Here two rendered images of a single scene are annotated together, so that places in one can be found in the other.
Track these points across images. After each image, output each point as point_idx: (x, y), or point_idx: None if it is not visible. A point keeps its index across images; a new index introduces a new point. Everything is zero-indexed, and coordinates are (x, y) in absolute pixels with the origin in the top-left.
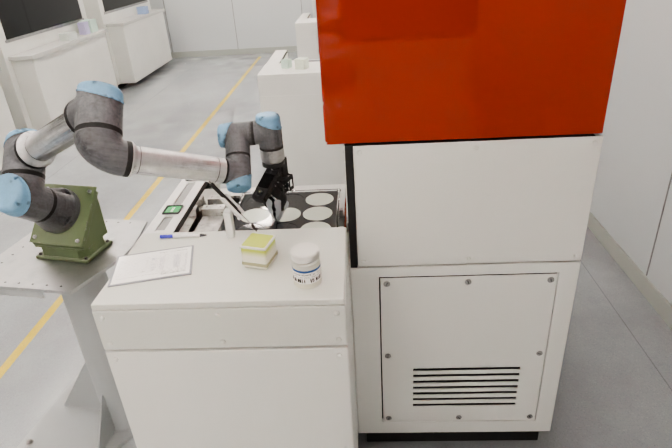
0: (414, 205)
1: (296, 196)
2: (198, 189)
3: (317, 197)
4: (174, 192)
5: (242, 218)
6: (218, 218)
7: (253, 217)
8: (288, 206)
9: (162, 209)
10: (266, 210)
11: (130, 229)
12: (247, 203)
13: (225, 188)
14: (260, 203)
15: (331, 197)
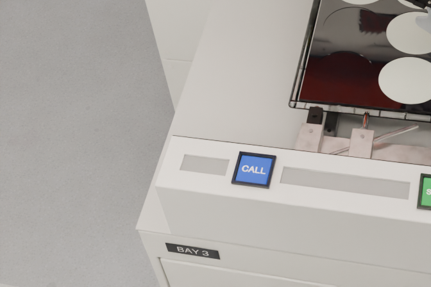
0: None
1: (337, 17)
2: (329, 155)
3: None
4: (333, 205)
5: (419, 99)
6: (385, 151)
7: (419, 81)
8: (381, 29)
9: (429, 217)
10: (391, 62)
11: None
12: (348, 94)
13: (152, 179)
14: (354, 72)
15: None
